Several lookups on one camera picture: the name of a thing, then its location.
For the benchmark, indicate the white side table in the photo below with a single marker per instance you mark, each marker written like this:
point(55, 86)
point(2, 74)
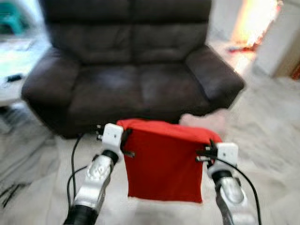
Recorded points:
point(16, 61)

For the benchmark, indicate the red pillow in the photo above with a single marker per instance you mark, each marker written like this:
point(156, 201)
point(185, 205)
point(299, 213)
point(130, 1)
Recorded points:
point(164, 164)

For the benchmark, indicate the green plastic chair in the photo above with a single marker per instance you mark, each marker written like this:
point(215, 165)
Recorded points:
point(11, 18)

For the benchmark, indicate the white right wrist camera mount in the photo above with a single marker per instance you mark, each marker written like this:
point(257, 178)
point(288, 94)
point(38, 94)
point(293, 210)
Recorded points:
point(228, 152)

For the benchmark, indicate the wood panelled partition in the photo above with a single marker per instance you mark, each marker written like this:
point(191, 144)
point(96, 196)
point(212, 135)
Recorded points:
point(281, 37)

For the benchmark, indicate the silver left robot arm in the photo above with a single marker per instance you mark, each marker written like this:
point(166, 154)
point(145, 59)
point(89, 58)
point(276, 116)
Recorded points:
point(93, 183)

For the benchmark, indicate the red plate with items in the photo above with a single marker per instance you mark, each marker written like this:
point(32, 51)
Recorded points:
point(241, 48)

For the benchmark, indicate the black remote control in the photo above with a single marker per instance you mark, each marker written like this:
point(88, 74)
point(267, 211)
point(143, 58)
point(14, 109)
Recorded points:
point(14, 78)

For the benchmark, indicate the dark grey sofa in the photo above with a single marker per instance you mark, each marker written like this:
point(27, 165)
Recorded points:
point(131, 61)

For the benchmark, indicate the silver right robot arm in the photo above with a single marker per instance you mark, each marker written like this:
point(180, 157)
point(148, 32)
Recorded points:
point(232, 197)

